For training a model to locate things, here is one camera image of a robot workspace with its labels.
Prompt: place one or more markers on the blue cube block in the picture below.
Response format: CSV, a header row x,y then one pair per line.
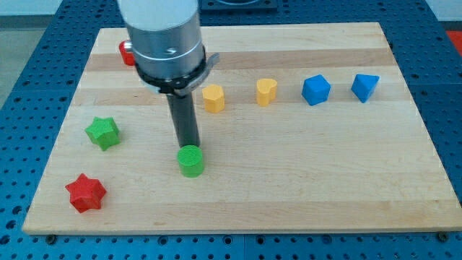
x,y
316,89

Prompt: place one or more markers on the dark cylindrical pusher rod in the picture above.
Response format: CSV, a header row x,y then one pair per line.
x,y
184,119

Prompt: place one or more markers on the yellow hexagon block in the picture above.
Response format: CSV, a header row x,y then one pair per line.
x,y
214,98

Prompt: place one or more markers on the yellow heart block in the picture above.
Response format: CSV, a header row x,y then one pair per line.
x,y
266,91

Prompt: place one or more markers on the blue triangular block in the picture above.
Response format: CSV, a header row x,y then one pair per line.
x,y
364,86

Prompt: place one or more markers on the green cylinder block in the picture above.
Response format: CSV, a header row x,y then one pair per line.
x,y
191,161

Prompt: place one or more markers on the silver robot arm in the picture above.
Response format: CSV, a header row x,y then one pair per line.
x,y
170,58

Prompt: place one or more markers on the red star block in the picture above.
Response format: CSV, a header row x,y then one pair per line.
x,y
85,193

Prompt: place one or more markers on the red block behind arm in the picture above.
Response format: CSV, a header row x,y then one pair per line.
x,y
126,54

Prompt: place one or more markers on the black clamp mount ring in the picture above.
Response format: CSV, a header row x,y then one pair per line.
x,y
180,86

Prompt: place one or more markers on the wooden board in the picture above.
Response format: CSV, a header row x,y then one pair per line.
x,y
341,166

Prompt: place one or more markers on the green star block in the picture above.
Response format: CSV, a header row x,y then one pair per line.
x,y
103,132

